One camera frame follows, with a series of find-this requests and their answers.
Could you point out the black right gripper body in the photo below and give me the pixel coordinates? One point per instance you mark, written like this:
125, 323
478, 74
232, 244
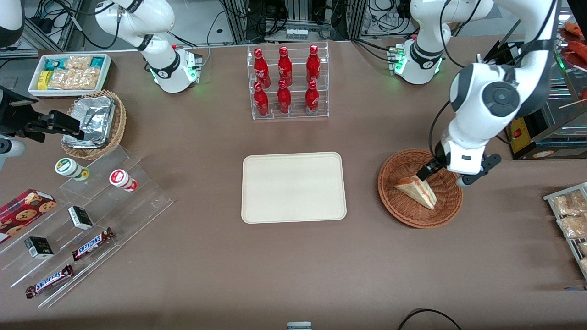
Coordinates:
13, 114

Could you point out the triangular sandwich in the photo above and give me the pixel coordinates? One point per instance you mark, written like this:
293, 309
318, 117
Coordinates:
419, 190

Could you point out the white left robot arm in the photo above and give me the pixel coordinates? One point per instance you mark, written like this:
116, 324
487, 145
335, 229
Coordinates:
477, 123

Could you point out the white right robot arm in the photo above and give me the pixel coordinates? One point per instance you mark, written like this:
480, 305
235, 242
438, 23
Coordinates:
137, 18

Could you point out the dark brown wicker basket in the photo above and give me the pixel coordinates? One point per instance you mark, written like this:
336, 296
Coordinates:
412, 215

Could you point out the light tan wicker basket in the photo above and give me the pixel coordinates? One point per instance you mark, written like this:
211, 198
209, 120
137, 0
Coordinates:
120, 123

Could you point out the cream plastic tray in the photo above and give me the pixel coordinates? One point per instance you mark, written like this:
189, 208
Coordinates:
293, 188

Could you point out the aluminium foil container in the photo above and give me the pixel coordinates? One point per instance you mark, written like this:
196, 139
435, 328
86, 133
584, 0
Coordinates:
94, 119

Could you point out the white rectangular snack bin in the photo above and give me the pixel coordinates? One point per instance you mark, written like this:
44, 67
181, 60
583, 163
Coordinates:
32, 89

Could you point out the green lid yogurt cup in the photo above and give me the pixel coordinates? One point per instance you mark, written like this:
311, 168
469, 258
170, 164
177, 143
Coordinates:
68, 167

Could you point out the clear bag of crackers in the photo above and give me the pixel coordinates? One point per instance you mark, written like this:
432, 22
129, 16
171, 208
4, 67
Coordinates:
78, 62
73, 79

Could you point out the yellow snack packet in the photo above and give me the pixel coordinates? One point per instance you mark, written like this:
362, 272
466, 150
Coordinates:
43, 80

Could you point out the teal snack packet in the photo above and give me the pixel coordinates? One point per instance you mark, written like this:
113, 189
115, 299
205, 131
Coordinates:
52, 64
97, 61

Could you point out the red lid yogurt cup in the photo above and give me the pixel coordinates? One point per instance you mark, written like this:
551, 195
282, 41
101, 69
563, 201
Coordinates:
120, 178

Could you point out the red chocolate chip cookie box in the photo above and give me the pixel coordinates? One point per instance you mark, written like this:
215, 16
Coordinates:
23, 208

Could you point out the sausage warmer machine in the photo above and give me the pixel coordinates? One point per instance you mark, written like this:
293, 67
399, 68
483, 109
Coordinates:
550, 137

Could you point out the small black carton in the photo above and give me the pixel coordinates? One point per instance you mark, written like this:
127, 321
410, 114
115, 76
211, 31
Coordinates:
80, 217
39, 247

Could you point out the clear acrylic stepped display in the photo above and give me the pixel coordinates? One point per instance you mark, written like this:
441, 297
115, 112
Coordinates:
137, 206

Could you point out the clear bag of pastries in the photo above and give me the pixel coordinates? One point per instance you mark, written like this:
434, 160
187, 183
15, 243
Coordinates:
568, 203
573, 226
584, 266
583, 248

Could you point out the Snickers chocolate bar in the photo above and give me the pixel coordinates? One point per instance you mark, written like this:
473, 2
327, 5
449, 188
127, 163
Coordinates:
49, 280
93, 244

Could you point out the red cola bottle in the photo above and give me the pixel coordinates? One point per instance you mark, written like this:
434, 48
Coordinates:
261, 101
313, 62
285, 64
312, 98
284, 98
261, 64

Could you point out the clear acrylic bottle rack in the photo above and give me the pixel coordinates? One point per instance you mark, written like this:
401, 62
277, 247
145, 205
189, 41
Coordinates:
297, 114

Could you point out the red sausage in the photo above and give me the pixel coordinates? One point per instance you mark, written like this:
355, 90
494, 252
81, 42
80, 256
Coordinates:
577, 47
573, 29

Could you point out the white power strip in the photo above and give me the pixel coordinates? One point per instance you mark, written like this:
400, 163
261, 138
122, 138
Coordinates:
296, 33

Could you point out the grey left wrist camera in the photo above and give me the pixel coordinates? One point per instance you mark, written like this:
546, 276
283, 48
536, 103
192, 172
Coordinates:
486, 165

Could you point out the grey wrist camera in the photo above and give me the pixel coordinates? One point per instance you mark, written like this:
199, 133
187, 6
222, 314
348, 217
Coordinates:
486, 165
9, 151

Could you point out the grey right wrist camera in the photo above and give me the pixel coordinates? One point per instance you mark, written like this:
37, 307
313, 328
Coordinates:
9, 151

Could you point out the grey metal bracket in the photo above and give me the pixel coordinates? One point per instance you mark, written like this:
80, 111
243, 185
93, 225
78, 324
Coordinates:
299, 326

